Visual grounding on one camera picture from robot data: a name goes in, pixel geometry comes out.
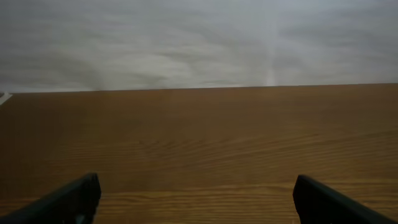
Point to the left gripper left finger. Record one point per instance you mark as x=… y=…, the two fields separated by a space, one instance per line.
x=62 y=202

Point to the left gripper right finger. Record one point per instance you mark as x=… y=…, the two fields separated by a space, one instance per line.
x=323 y=202

